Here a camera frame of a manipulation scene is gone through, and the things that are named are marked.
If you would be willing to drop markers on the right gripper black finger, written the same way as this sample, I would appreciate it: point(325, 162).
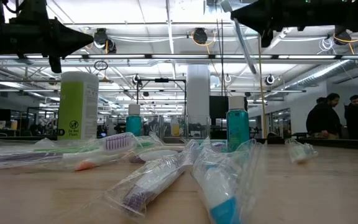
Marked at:
point(259, 15)

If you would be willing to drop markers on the green toothbrush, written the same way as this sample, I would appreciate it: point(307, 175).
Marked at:
point(64, 149)

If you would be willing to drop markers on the green white wipes canister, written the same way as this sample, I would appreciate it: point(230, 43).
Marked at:
point(73, 105)

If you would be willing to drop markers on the small clear-wrapped white item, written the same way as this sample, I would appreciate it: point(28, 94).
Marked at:
point(298, 153)

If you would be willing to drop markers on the person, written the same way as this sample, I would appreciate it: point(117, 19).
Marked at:
point(320, 100)
point(354, 118)
point(323, 119)

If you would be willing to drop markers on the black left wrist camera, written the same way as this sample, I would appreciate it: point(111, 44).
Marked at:
point(34, 11)

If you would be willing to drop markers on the clear acrylic organizer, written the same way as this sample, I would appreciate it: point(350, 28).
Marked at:
point(197, 124)

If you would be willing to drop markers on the teal mouthwash bottle white cap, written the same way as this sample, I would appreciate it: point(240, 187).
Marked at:
point(237, 124)
point(134, 124)

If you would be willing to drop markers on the white round building column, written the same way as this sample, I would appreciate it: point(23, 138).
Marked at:
point(198, 90)

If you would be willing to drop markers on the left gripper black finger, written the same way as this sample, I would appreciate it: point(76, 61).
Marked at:
point(73, 39)

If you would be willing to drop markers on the purple white toothbrush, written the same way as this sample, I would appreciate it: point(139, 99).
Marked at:
point(148, 183)
point(157, 154)

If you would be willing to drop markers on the orange white toothbrush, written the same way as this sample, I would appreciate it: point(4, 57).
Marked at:
point(85, 165)

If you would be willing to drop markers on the black aluminium table frame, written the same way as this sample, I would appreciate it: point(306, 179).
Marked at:
point(337, 143)

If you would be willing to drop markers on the dark purple toothbrush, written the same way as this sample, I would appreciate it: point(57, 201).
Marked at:
point(118, 142)

